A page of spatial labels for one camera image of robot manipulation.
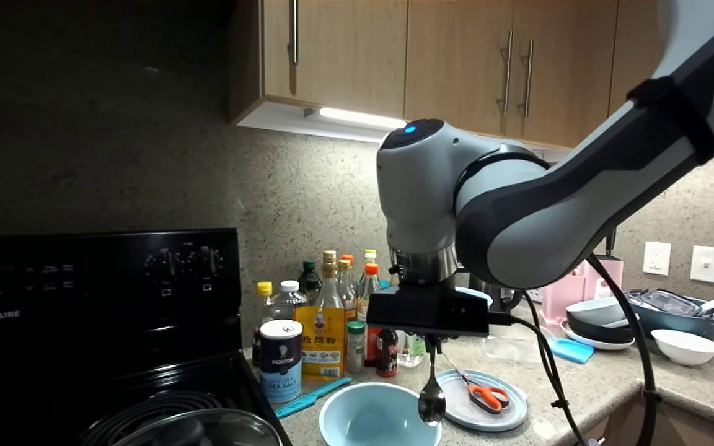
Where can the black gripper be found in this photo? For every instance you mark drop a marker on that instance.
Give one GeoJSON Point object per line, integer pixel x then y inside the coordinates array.
{"type": "Point", "coordinates": [433, 311]}

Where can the light blue small bowl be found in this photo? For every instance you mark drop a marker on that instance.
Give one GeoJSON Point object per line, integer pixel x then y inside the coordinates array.
{"type": "Point", "coordinates": [376, 415]}

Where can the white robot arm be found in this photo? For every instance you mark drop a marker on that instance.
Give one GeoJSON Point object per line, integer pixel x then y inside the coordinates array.
{"type": "Point", "coordinates": [498, 212]}

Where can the white small bowl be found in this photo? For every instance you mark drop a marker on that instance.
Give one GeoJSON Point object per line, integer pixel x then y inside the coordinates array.
{"type": "Point", "coordinates": [684, 347]}

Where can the red hot sauce bottle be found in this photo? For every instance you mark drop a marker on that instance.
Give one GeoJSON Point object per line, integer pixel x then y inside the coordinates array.
{"type": "Point", "coordinates": [384, 352]}

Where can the light blue plate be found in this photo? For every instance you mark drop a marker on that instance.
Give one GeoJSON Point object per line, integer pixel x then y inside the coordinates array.
{"type": "Point", "coordinates": [465, 412]}

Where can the yellow label oil bottle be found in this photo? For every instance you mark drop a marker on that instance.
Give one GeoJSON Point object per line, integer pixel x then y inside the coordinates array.
{"type": "Point", "coordinates": [322, 325]}

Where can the blue sponge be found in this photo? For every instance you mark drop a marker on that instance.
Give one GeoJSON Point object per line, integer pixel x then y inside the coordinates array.
{"type": "Point", "coordinates": [570, 351]}

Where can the pink utensil holder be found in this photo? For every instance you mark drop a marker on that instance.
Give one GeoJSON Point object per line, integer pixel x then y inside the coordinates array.
{"type": "Point", "coordinates": [578, 286]}

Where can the blue salt canister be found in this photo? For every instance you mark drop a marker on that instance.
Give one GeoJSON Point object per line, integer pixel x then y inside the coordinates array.
{"type": "Point", "coordinates": [279, 361]}

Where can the stacked bowls on plate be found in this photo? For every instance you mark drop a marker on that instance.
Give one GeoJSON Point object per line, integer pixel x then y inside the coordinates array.
{"type": "Point", "coordinates": [599, 324]}

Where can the blue spatula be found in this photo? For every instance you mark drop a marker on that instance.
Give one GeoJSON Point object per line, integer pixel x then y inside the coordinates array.
{"type": "Point", "coordinates": [310, 398]}

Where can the wooden upper cabinets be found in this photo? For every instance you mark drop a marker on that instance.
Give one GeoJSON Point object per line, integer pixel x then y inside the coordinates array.
{"type": "Point", "coordinates": [545, 71]}

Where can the black pot with lid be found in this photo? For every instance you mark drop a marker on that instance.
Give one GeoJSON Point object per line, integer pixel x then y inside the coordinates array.
{"type": "Point", "coordinates": [182, 419]}

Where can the black stove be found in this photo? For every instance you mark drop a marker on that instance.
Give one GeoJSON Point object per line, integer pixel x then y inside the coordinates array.
{"type": "Point", "coordinates": [103, 332]}

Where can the orange handled scissors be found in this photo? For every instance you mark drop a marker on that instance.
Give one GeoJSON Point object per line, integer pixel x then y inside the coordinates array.
{"type": "Point", "coordinates": [487, 398]}

